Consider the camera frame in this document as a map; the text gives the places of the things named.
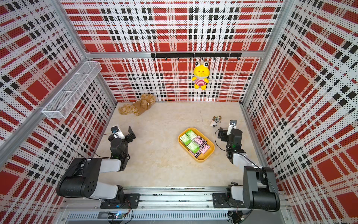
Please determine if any pink tissue pack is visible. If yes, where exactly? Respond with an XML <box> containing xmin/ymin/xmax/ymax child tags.
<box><xmin>200</xmin><ymin>144</ymin><xmax>211</xmax><ymax>154</ymax></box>
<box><xmin>194</xmin><ymin>135</ymin><xmax>207</xmax><ymax>147</ymax></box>
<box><xmin>189</xmin><ymin>150</ymin><xmax>202</xmax><ymax>159</ymax></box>

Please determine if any green tissue pack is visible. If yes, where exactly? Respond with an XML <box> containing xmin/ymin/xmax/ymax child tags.
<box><xmin>187</xmin><ymin>142</ymin><xmax>200</xmax><ymax>153</ymax></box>
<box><xmin>180</xmin><ymin>134</ymin><xmax>192</xmax><ymax>146</ymax></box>
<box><xmin>186</xmin><ymin>129</ymin><xmax>197</xmax><ymax>140</ymax></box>

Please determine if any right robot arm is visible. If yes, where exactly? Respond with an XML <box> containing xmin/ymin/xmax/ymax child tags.
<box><xmin>213</xmin><ymin>128</ymin><xmax>281</xmax><ymax>212</ymax></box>

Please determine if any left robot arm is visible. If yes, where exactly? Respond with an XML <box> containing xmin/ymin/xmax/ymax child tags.
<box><xmin>56</xmin><ymin>126</ymin><xmax>140</xmax><ymax>209</ymax></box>

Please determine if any yellow plastic storage box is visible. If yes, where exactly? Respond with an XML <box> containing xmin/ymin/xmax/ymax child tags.
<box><xmin>178</xmin><ymin>127</ymin><xmax>215</xmax><ymax>162</ymax></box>

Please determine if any brown teddy bear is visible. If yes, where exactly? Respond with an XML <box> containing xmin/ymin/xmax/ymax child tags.
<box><xmin>118</xmin><ymin>94</ymin><xmax>156</xmax><ymax>116</ymax></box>

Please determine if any yellow frog plush toy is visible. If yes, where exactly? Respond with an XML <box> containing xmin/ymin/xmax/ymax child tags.
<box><xmin>192</xmin><ymin>61</ymin><xmax>210</xmax><ymax>90</ymax></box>

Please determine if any green circuit board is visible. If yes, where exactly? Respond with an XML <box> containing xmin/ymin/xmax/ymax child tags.
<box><xmin>107</xmin><ymin>212</ymin><xmax>126</xmax><ymax>221</ymax></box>

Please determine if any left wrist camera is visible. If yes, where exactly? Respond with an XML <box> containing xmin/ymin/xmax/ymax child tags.
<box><xmin>111</xmin><ymin>126</ymin><xmax>125</xmax><ymax>139</ymax></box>

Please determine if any small keychain toy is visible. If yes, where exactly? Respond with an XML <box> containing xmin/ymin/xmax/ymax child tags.
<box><xmin>210</xmin><ymin>115</ymin><xmax>222</xmax><ymax>127</ymax></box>

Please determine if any white wire mesh shelf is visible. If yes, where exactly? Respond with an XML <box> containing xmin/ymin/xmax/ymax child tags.
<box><xmin>42</xmin><ymin>61</ymin><xmax>101</xmax><ymax>119</ymax></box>

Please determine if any black hook rail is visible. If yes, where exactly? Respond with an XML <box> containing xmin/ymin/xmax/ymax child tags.
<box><xmin>151</xmin><ymin>52</ymin><xmax>242</xmax><ymax>60</ymax></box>

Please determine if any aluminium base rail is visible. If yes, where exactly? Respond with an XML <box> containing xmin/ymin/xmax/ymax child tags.
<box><xmin>55</xmin><ymin>187</ymin><xmax>297</xmax><ymax>224</ymax></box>

